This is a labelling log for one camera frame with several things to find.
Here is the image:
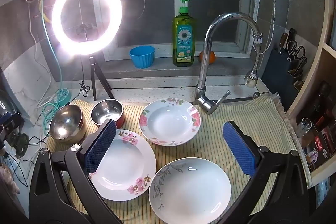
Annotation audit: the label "small clear glass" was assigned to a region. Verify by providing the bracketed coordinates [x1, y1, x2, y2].
[297, 118, 313, 136]

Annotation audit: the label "chrome faucet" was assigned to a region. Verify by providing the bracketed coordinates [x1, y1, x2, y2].
[194, 12, 264, 115]

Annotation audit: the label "orange fruit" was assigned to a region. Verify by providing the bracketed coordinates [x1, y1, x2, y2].
[199, 51, 216, 64]

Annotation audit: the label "dark glass bottle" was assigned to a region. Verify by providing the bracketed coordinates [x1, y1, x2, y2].
[311, 81, 332, 125]

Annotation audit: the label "blue ribbed cup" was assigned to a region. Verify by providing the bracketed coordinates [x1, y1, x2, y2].
[129, 46, 155, 69]

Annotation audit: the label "dark red box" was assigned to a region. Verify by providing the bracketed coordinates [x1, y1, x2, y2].
[302, 127, 336, 172]

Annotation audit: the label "ring light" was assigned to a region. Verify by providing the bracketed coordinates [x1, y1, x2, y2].
[51, 0, 122, 54]

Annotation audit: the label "brown knife handle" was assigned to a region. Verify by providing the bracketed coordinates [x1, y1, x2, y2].
[279, 32, 288, 54]

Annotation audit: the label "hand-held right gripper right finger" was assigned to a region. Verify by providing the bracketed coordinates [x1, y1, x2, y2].
[207, 121, 310, 224]

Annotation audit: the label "person's left hand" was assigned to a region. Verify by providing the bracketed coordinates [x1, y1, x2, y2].
[0, 157, 20, 194]

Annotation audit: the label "black tripod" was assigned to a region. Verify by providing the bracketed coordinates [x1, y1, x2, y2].
[88, 55, 115, 102]

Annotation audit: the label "striped yellow cloth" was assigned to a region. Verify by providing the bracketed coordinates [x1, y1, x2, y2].
[46, 93, 313, 224]

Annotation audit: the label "dark knife block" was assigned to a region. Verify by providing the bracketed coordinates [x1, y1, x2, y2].
[268, 48, 302, 98]

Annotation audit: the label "green dish soap bottle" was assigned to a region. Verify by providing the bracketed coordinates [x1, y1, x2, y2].
[172, 0, 197, 66]

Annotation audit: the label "black cable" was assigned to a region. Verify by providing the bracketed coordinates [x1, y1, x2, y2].
[79, 80, 91, 97]

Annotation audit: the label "teal hose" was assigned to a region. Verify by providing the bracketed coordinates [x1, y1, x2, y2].
[39, 0, 71, 132]

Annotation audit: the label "red steel bowl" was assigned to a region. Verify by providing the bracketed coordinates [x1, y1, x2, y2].
[91, 99, 124, 128]

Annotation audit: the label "wooden shelf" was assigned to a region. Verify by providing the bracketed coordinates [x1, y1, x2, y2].
[286, 43, 336, 188]

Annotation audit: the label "grey leaf plate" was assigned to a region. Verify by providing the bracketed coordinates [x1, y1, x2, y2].
[148, 157, 232, 224]

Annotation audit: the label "pink blossom plate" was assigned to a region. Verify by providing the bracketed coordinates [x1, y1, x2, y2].
[88, 129, 156, 202]

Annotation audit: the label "black scissors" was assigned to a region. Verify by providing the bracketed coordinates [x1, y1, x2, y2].
[286, 40, 306, 62]

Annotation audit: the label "large steel bowl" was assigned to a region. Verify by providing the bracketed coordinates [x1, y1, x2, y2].
[49, 105, 87, 145]

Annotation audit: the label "pink rose plate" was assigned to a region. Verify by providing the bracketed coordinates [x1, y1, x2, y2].
[139, 98, 201, 146]

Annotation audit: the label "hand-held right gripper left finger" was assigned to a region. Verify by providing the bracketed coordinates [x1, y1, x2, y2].
[28, 119, 132, 224]

